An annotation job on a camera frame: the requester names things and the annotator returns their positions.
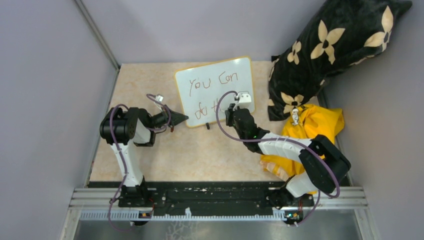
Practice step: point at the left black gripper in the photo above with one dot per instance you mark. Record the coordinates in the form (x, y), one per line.
(177, 118)

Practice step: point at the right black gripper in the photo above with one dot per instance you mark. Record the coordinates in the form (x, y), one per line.
(229, 122)

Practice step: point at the yellow framed whiteboard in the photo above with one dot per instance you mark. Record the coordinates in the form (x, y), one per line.
(201, 87)

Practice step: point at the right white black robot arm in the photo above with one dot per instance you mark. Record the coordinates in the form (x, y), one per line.
(324, 165)

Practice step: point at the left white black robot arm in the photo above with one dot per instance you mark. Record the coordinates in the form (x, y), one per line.
(124, 131)

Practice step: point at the yellow cloth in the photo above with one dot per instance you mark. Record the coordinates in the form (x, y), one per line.
(307, 122)

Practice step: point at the black floral pillow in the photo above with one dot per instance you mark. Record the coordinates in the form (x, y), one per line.
(342, 34)

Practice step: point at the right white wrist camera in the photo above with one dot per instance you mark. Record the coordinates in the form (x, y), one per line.
(242, 100)

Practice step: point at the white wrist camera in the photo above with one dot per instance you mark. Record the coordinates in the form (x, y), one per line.
(159, 98)
(242, 100)

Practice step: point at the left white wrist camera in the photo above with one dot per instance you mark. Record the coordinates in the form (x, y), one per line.
(159, 98)

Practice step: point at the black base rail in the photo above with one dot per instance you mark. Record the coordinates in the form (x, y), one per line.
(222, 198)

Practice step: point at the white toothed cable strip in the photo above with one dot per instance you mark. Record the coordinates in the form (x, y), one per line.
(132, 215)

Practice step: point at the aluminium corner post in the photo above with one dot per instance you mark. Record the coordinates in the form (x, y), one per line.
(95, 30)

